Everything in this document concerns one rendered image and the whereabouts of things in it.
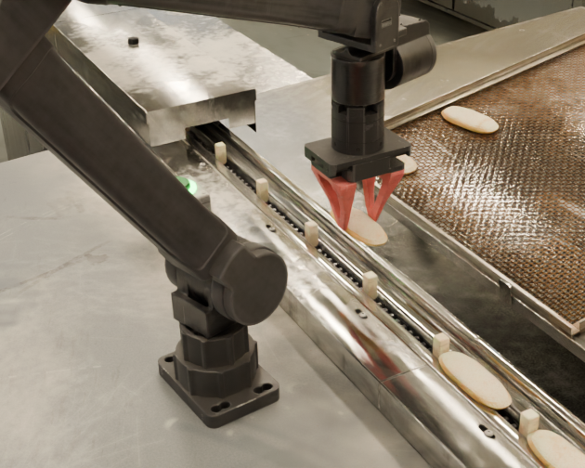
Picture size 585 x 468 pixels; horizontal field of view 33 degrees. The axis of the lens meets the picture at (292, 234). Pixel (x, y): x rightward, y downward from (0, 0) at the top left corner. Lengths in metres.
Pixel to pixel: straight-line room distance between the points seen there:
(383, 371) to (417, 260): 0.29
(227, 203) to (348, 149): 0.30
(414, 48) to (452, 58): 0.86
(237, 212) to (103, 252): 0.18
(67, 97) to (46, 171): 0.78
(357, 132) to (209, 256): 0.23
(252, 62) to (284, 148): 0.41
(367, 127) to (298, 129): 0.59
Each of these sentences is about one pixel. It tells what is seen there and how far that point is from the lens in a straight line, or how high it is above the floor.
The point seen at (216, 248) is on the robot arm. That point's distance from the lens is 0.92.
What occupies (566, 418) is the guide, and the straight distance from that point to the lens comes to 0.96.
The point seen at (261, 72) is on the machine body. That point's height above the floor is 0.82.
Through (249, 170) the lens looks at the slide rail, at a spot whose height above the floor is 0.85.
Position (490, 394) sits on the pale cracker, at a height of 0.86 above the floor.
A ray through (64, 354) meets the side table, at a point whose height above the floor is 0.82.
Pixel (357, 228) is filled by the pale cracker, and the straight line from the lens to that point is 1.10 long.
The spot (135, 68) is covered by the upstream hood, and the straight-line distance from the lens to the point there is 1.64.
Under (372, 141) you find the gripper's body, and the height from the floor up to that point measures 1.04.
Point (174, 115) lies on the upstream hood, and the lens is 1.48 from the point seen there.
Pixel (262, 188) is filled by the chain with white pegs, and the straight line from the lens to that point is 1.34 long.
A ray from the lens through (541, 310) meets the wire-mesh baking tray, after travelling 1.04.
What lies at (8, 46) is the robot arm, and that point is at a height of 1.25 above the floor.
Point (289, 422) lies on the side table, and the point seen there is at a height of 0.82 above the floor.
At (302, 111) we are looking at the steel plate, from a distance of 1.69.
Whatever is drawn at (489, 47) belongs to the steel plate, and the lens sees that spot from 2.00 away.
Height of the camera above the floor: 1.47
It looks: 30 degrees down
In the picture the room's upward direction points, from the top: 2 degrees counter-clockwise
